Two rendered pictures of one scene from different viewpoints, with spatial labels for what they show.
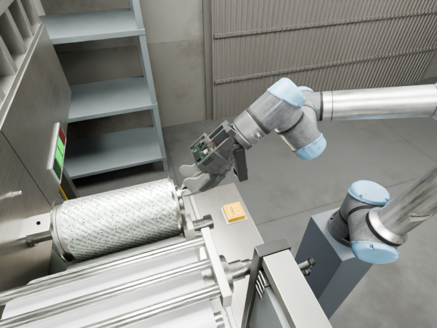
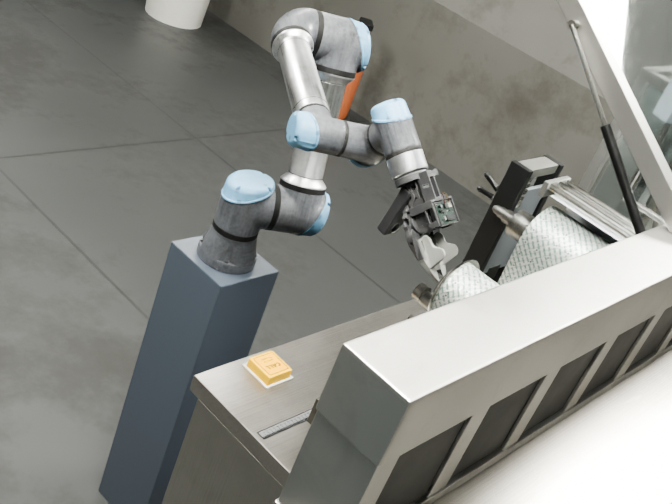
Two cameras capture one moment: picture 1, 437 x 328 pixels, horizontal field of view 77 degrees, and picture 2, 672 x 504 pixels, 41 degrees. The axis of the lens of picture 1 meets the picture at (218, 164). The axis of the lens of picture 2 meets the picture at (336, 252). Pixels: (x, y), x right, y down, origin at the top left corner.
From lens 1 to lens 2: 203 cm
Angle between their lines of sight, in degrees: 94
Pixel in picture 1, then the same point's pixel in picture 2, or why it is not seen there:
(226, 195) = (232, 383)
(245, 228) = (286, 357)
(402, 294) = (54, 355)
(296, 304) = (542, 164)
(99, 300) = (615, 217)
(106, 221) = not seen: hidden behind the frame
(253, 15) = not seen: outside the picture
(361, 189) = (256, 186)
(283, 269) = (530, 164)
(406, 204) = not seen: hidden behind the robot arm
